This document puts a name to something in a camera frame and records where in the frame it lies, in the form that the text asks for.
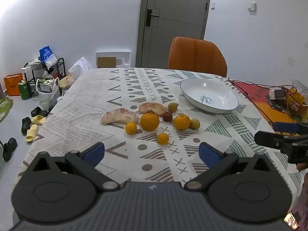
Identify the blue and white bag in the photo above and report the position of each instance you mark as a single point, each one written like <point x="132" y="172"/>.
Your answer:
<point x="47" y="54"/>

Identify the red and orange mat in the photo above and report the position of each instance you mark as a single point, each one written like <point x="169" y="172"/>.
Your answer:
<point x="257" y="96"/>

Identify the patterned white tablecloth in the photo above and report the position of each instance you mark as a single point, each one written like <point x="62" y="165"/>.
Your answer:
<point x="91" y="105"/>

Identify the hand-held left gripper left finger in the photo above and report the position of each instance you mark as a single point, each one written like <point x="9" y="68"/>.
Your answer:
<point x="95" y="152"/>

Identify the small orange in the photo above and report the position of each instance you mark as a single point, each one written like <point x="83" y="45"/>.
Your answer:
<point x="163" y="138"/>
<point x="131" y="128"/>

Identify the white and grey charger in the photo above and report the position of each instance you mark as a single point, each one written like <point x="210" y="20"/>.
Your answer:
<point x="276" y="94"/>

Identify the grey door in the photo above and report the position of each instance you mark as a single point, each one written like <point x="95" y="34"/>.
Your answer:
<point x="173" y="28"/>

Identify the small peeled pomelo segment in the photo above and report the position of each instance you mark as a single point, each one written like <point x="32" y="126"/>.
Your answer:
<point x="152" y="107"/>

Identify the clear plastic packet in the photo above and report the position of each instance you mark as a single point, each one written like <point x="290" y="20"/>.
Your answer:
<point x="299" y="84"/>

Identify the green bag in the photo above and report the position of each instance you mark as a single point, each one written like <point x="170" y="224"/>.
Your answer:
<point x="24" y="91"/>

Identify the filled white plastic bag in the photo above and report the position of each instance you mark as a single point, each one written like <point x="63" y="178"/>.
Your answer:
<point x="48" y="98"/>

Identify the orange chair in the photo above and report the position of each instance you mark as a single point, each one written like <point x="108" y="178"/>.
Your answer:
<point x="196" y="54"/>

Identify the black slipper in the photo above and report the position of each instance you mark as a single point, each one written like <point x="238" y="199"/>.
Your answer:
<point x="9" y="148"/>
<point x="39" y="112"/>
<point x="26" y="124"/>

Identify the white plate with blue rim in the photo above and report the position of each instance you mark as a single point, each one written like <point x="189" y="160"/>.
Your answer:
<point x="208" y="96"/>

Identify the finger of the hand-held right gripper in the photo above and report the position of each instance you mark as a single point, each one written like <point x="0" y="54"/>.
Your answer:
<point x="285" y="126"/>
<point x="270" y="139"/>

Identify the large orange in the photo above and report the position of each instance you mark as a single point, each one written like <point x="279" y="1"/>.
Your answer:
<point x="149" y="122"/>
<point x="182" y="122"/>

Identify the yellow slipper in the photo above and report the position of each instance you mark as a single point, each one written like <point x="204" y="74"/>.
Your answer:
<point x="31" y="133"/>
<point x="38" y="119"/>

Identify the yellow-green packet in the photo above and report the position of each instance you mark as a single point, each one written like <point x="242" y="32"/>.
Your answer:
<point x="303" y="116"/>

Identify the green rug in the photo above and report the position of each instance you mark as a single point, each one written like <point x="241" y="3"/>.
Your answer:
<point x="4" y="107"/>

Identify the dark red round fruit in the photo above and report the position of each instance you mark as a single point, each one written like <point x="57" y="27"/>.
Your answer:
<point x="150" y="112"/>
<point x="167" y="116"/>

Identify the orange paper bag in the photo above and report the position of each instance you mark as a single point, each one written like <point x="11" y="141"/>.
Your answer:
<point x="13" y="84"/>

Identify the white foam packaging with cardboard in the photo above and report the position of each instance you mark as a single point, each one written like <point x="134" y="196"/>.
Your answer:
<point x="122" y="57"/>

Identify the black metal rack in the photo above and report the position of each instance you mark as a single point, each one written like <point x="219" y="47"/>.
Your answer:
<point x="62" y="63"/>

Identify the translucent white plastic bag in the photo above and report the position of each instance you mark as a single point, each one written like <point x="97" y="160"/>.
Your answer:
<point x="79" y="67"/>

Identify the person's right hand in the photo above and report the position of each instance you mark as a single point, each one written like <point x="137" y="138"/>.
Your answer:
<point x="302" y="166"/>

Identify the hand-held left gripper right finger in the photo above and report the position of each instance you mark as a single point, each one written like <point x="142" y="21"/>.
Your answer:
<point x="208" y="154"/>

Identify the yellow-green round fruit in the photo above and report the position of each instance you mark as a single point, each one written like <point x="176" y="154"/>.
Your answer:
<point x="195" y="124"/>
<point x="172" y="107"/>

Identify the large peeled pomelo segment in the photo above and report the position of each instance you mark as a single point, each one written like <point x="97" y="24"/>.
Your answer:
<point x="118" y="116"/>

